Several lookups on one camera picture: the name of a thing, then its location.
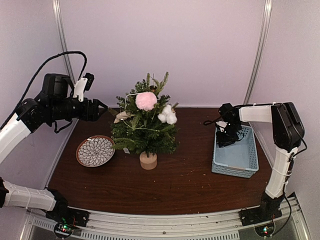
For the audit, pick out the light blue plastic basket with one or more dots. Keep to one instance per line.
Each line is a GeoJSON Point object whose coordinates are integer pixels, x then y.
{"type": "Point", "coordinates": [239, 159]}

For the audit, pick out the left aluminium corner post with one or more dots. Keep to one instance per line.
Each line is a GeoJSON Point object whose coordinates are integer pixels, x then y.
{"type": "Point", "coordinates": [62, 37]}

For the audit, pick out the aluminium corner post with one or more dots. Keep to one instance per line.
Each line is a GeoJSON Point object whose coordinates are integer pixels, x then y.
{"type": "Point", "coordinates": [264, 31]}
{"type": "Point", "coordinates": [62, 37]}

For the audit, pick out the right aluminium corner post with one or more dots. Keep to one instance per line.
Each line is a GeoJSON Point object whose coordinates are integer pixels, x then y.
{"type": "Point", "coordinates": [264, 31]}

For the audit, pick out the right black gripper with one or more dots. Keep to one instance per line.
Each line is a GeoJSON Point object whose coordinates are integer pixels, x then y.
{"type": "Point", "coordinates": [223, 141]}

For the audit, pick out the patterned ceramic plate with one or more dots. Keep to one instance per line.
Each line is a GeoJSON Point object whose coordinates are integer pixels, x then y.
{"type": "Point", "coordinates": [95, 151]}

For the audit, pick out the beige bow ornament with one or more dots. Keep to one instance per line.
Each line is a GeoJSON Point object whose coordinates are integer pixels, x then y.
{"type": "Point", "coordinates": [124, 115]}

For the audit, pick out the small green christmas tree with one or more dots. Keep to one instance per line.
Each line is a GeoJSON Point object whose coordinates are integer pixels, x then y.
{"type": "Point", "coordinates": [144, 134]}

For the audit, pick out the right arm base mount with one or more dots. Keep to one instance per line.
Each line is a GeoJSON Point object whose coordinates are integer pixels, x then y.
{"type": "Point", "coordinates": [269, 209]}

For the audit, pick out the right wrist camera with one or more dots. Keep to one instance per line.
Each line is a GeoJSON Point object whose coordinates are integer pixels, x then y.
{"type": "Point", "coordinates": [221, 125]}

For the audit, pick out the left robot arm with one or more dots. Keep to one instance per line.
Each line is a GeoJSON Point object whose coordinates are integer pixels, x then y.
{"type": "Point", "coordinates": [59, 99]}

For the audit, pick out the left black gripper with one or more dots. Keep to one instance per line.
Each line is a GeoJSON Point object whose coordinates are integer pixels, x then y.
{"type": "Point", "coordinates": [93, 115]}

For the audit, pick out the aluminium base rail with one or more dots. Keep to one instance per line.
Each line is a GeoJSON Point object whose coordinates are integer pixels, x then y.
{"type": "Point", "coordinates": [223, 225]}

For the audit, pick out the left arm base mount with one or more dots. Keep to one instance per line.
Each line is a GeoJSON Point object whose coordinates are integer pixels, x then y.
{"type": "Point", "coordinates": [63, 214]}

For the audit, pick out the red bauble ornament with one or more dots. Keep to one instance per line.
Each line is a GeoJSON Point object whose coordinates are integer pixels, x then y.
{"type": "Point", "coordinates": [153, 88]}

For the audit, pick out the white cotton ornament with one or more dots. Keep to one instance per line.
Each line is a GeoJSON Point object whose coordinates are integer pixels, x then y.
{"type": "Point", "coordinates": [167, 115]}

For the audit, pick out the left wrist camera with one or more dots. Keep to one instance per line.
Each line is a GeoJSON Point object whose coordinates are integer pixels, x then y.
{"type": "Point", "coordinates": [83, 84]}

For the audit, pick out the pink ornament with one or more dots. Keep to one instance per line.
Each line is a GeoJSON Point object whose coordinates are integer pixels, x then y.
{"type": "Point", "coordinates": [144, 100]}

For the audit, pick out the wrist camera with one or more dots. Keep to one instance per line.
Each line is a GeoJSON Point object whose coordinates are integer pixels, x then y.
{"type": "Point", "coordinates": [221, 125]}
{"type": "Point", "coordinates": [83, 84]}

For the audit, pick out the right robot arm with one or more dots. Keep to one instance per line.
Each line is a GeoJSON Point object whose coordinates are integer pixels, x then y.
{"type": "Point", "coordinates": [288, 132]}

